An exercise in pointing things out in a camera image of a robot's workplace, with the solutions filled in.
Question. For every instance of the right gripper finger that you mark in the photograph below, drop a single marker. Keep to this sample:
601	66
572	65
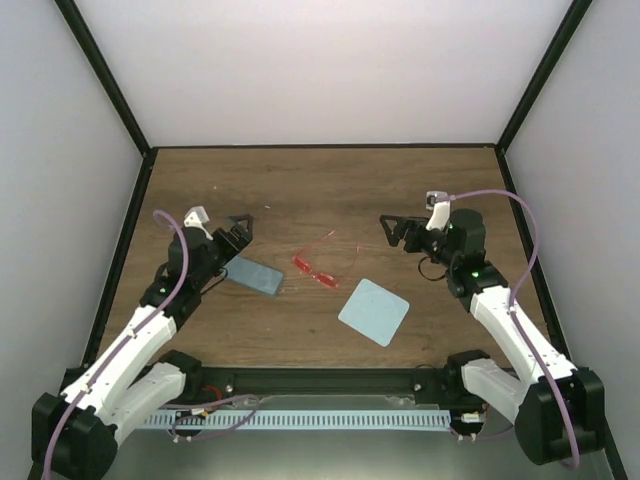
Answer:
394	235
393	221

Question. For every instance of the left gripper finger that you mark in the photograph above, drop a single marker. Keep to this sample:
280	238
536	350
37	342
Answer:
242	224
243	236

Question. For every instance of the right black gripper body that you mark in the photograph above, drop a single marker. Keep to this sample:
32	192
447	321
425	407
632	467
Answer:
417	246

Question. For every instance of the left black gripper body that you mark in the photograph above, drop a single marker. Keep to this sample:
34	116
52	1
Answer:
229	251

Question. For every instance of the teal glasses case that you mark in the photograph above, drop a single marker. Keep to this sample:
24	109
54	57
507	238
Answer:
255	276

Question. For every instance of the red transparent sunglasses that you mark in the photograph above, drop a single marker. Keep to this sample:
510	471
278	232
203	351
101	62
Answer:
313	260

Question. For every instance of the light blue cleaning cloth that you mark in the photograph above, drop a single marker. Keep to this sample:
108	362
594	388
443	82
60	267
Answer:
374	312

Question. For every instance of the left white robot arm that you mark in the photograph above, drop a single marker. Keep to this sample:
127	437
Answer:
78	432

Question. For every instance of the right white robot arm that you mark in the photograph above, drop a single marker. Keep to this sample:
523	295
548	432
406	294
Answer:
555	407

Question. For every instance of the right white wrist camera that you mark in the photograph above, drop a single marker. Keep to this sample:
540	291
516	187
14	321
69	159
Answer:
438	203

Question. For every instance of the black enclosure frame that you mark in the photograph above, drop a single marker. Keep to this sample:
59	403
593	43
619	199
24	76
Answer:
561	39

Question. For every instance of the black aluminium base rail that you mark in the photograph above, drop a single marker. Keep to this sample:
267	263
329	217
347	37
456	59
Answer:
322	381

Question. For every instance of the light blue slotted cable duct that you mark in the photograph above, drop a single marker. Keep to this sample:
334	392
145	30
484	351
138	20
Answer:
294	420

